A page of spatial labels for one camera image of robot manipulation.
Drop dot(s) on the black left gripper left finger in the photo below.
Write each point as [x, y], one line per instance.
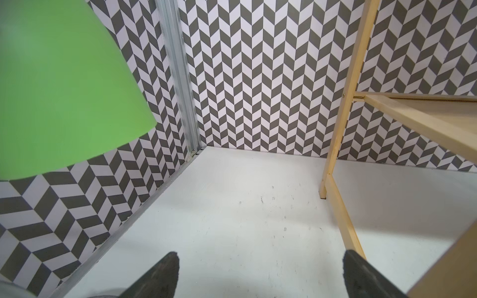
[160, 281]

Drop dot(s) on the left aluminium corner post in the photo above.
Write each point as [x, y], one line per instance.
[176, 51]

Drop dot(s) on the green plastic wine glass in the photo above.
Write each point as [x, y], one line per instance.
[67, 94]

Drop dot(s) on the wooden three-tier shelf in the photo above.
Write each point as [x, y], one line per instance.
[445, 119]

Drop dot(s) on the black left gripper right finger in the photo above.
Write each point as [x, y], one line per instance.
[363, 281]

